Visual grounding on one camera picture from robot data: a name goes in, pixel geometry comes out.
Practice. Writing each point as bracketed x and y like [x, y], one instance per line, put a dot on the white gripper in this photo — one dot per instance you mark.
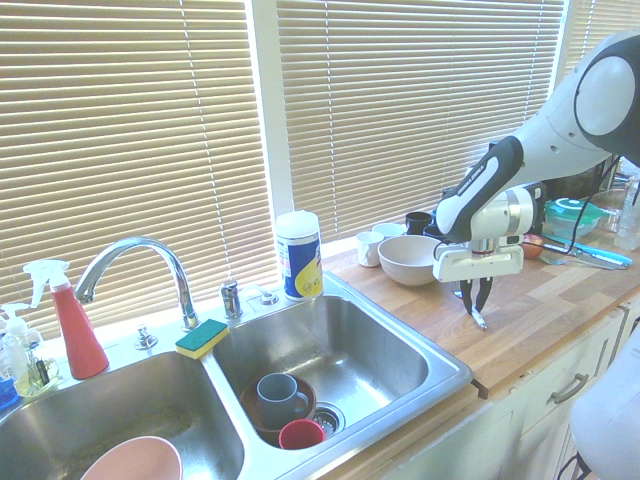
[475, 265]

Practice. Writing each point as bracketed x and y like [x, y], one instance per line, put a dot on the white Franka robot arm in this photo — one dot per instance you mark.
[550, 145]

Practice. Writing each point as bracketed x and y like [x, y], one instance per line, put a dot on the stainless steel double sink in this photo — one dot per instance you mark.
[350, 345]

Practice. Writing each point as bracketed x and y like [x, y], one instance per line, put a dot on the sink drain strainer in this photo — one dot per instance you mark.
[330, 417]

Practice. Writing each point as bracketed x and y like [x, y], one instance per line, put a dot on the chrome sink hole cap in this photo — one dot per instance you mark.
[269, 300]

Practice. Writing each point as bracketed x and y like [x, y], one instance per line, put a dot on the chrome sink knob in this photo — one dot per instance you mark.
[146, 340]

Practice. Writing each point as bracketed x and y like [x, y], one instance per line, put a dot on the red apple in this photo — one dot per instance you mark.
[532, 247]

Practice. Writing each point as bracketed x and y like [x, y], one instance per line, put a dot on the large beige bowl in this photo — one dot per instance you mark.
[405, 270]

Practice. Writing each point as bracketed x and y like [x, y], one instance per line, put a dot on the dark mug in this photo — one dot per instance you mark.
[431, 231]

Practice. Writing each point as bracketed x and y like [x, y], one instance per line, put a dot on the black mug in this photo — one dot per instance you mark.
[417, 222]

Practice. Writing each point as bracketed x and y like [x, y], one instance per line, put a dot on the white cup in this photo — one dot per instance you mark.
[390, 229]
[370, 252]

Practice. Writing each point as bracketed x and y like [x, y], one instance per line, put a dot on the glass container green lid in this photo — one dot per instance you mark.
[565, 220]

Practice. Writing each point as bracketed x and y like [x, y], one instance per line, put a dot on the black countertop appliance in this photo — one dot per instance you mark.
[536, 192]

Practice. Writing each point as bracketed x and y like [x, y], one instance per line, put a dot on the cream kitchen cabinet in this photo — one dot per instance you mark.
[525, 435]

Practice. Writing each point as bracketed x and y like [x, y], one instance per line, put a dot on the clear water bottle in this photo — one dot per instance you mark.
[627, 225]

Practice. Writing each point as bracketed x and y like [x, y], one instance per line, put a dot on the Lysol wipes canister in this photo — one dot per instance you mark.
[300, 260]

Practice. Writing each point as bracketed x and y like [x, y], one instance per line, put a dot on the beige window blind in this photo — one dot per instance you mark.
[125, 125]
[600, 20]
[400, 100]

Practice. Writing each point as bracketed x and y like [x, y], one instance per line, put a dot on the red cup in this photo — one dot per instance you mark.
[300, 436]

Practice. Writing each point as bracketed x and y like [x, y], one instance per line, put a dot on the grey mug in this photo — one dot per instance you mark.
[277, 415]

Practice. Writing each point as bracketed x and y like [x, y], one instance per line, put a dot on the chrome side sprayer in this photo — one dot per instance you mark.
[231, 300]

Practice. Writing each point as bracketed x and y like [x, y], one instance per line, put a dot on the brown bowl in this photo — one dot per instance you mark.
[250, 406]

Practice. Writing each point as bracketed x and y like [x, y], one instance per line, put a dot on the yellow and green sponge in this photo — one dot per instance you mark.
[200, 337]

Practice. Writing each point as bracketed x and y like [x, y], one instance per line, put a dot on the chrome curved faucet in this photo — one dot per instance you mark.
[150, 244]

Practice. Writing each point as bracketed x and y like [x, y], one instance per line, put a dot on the pink bowl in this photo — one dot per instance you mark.
[135, 462]

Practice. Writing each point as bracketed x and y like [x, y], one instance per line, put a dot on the red spray bottle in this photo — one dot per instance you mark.
[82, 345]

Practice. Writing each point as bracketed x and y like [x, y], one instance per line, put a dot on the jar with yellow liquid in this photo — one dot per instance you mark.
[42, 375]

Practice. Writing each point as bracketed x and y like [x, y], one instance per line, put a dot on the clear pump soap bottle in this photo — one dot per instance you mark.
[15, 350]

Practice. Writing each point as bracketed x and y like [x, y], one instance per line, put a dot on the blue dish item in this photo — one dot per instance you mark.
[7, 392]

